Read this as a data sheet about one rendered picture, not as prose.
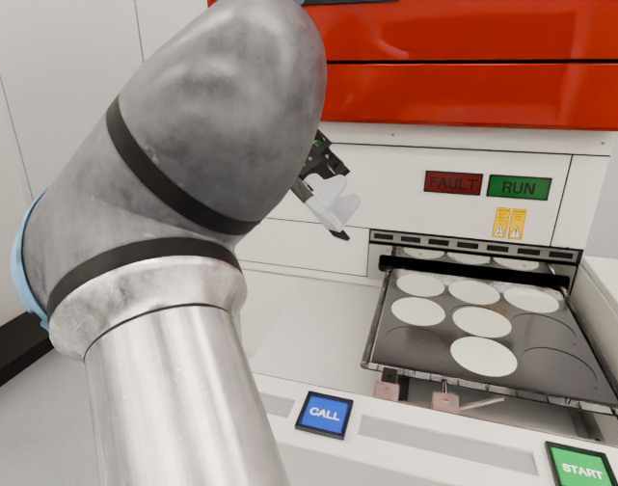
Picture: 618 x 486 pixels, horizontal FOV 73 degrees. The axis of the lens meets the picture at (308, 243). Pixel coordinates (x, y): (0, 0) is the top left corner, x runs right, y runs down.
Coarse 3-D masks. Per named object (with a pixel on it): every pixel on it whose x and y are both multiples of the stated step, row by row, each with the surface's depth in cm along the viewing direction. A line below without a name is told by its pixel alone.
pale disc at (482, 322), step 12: (456, 312) 79; (468, 312) 79; (480, 312) 79; (492, 312) 79; (456, 324) 75; (468, 324) 75; (480, 324) 75; (492, 324) 75; (504, 324) 75; (480, 336) 72; (492, 336) 72
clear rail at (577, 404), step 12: (408, 372) 63; (420, 372) 63; (432, 372) 63; (456, 384) 61; (468, 384) 61; (480, 384) 61; (492, 384) 61; (516, 396) 59; (528, 396) 59; (540, 396) 58; (552, 396) 58; (564, 396) 58; (576, 408) 57; (588, 408) 57; (600, 408) 57; (612, 408) 56
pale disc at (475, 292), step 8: (448, 288) 88; (456, 288) 87; (464, 288) 87; (472, 288) 87; (480, 288) 87; (488, 288) 87; (456, 296) 84; (464, 296) 84; (472, 296) 84; (480, 296) 84; (488, 296) 84; (496, 296) 84; (480, 304) 82
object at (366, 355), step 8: (384, 280) 91; (384, 288) 87; (384, 296) 84; (376, 304) 82; (376, 312) 78; (376, 320) 76; (376, 328) 74; (368, 336) 72; (368, 344) 69; (368, 352) 67; (368, 360) 66
